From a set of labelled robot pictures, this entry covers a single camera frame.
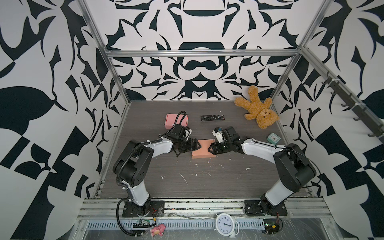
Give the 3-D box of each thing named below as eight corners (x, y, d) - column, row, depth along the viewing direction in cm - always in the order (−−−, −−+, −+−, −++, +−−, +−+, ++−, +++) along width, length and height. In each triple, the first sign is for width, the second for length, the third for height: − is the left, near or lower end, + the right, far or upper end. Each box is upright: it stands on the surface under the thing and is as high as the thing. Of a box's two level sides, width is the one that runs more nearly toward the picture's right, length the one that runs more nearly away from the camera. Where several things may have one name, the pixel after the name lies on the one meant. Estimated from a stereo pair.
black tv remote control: (200, 120, 112) (201, 118, 109) (200, 118, 113) (200, 115, 111) (223, 120, 112) (224, 117, 110) (223, 117, 114) (223, 114, 111)
